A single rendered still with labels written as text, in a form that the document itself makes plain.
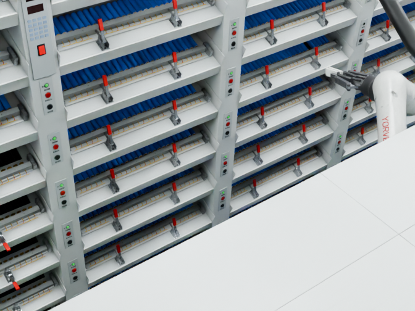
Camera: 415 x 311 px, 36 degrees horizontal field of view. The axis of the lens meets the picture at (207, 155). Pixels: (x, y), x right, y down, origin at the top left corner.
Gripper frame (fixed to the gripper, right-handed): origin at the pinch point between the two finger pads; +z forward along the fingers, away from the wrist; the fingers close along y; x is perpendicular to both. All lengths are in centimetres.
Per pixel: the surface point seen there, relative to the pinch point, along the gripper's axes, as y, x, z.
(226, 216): -32, -67, 33
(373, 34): 50, -4, 25
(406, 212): -106, 46, -116
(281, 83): -7.4, -8.1, 21.2
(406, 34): -84, 60, -97
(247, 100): -25.1, -9.3, 21.1
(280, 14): -3.4, 18.5, 25.1
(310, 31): 4.5, 11.2, 17.1
